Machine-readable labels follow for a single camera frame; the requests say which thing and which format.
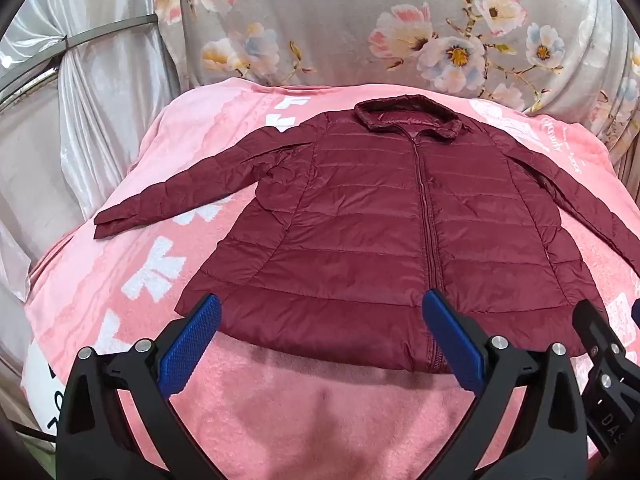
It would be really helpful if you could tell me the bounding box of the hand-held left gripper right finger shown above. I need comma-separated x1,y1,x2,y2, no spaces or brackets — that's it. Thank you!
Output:
421,289,589,480

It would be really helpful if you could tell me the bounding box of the metal curtain rail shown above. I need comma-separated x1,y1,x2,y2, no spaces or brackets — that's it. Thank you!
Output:
0,16,157,92

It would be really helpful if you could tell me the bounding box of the white satin curtain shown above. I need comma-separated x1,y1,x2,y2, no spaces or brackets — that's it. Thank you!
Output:
0,0,196,301

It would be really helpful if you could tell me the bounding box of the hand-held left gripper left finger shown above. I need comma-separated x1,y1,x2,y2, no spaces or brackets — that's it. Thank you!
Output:
55,293,223,480

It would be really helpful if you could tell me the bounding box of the pink blanket with white bows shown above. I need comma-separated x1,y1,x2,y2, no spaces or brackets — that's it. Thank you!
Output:
22,78,637,480

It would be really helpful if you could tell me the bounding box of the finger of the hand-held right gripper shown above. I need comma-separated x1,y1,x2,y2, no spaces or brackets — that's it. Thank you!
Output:
572,299,640,461

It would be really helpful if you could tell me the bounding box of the maroon puffer jacket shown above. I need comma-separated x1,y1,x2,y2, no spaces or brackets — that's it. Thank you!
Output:
93,95,640,374

